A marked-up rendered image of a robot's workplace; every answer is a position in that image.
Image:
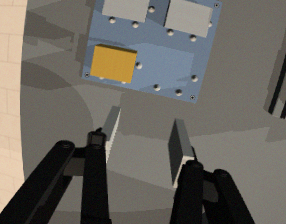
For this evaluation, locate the brass block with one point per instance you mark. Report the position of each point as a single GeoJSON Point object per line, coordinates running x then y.
{"type": "Point", "coordinates": [113, 62]}

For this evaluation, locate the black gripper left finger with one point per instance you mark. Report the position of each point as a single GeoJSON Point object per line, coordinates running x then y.
{"type": "Point", "coordinates": [37, 198]}

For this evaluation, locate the grey rectangular block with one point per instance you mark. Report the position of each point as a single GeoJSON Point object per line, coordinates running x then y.
{"type": "Point", "coordinates": [188, 17]}
{"type": "Point", "coordinates": [127, 9]}

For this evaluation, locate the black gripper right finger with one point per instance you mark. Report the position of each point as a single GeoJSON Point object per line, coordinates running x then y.
{"type": "Point", "coordinates": [217, 191]}

